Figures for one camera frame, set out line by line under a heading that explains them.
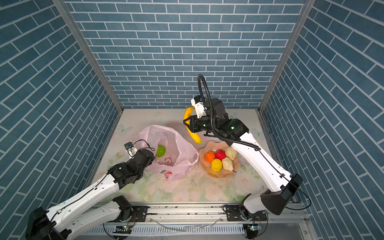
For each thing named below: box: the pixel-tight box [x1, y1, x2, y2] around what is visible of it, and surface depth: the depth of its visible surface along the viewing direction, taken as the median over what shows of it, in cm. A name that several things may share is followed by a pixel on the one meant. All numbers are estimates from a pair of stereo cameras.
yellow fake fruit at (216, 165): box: [210, 158, 223, 172], surface depth 87 cm
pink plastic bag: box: [137, 125, 200, 182], surface depth 78 cm
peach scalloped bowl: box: [199, 141, 241, 179], surface depth 88 cm
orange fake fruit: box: [204, 150, 215, 163], surface depth 89 cm
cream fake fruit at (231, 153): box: [225, 146, 238, 161], surface depth 87 cm
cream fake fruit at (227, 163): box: [221, 157, 234, 172], surface depth 86 cm
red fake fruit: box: [214, 149, 227, 161], surface depth 91 cm
